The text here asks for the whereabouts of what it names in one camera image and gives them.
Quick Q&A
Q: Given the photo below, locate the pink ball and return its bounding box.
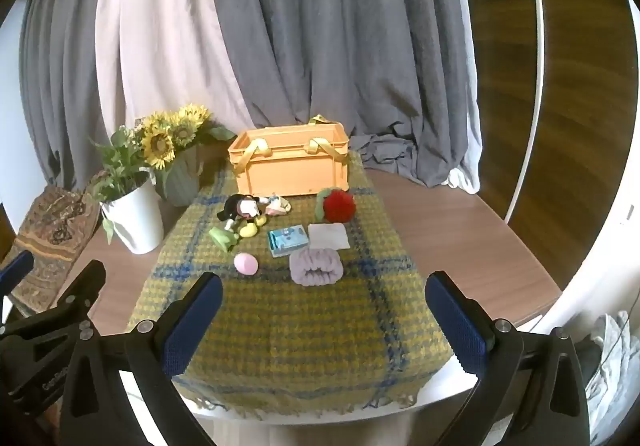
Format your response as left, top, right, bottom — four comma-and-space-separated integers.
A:
234, 252, 260, 275

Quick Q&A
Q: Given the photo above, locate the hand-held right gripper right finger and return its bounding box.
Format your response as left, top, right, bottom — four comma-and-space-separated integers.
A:
425, 270, 591, 446

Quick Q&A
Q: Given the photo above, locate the brown patterned cushion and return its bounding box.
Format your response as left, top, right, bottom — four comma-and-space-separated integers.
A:
0, 183, 103, 317

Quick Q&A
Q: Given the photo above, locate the white paper napkin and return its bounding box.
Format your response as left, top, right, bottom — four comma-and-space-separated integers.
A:
307, 222, 351, 251

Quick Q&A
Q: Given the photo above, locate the small pink white plush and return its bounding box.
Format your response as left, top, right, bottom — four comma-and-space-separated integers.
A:
265, 196, 293, 217

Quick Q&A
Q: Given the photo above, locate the white pot with green plant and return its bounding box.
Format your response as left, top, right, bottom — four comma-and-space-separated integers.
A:
90, 126, 156, 244

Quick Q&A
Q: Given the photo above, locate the blue tissue packet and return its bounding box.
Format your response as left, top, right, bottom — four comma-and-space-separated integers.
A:
267, 225, 311, 258

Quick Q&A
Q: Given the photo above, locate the yellow-green plaid blanket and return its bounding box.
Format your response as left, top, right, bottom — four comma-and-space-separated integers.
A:
127, 151, 453, 419

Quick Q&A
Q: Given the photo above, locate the orange basket with yellow handles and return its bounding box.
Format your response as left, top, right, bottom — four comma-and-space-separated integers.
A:
228, 115, 351, 197

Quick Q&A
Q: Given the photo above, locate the small green toy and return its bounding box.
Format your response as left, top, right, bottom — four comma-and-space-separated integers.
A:
209, 226, 240, 253

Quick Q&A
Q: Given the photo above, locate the white hoop frame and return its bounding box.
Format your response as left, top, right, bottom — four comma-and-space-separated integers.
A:
502, 0, 546, 224

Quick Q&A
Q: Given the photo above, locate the white curtain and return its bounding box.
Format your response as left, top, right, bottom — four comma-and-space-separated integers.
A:
95, 0, 256, 139

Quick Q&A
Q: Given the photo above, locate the crumpled white cloth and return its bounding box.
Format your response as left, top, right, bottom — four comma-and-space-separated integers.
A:
582, 311, 640, 446

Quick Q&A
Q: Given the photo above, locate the grey-green ribbed vase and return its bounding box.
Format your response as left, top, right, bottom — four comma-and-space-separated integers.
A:
155, 146, 206, 207

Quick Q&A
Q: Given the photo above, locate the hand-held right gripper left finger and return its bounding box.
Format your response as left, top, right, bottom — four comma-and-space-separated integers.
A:
59, 271, 224, 446

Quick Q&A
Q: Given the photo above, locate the red pompom plush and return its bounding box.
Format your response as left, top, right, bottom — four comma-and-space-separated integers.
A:
316, 186, 357, 222

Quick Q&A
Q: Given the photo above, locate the sunflower bouquet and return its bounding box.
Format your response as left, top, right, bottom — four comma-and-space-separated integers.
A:
135, 104, 236, 172

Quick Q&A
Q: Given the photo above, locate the black and red mouse doll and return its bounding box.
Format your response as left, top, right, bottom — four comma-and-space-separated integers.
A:
216, 193, 268, 239

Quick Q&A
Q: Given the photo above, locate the lavender fluffy scrunchie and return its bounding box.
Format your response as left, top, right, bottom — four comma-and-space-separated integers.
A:
289, 248, 344, 286

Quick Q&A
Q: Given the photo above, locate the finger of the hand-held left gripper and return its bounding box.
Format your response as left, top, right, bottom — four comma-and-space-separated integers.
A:
0, 250, 35, 299
52, 260, 107, 327

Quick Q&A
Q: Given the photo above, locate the grey curtain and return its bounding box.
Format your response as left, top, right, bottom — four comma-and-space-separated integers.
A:
207, 0, 483, 189
20, 0, 111, 187

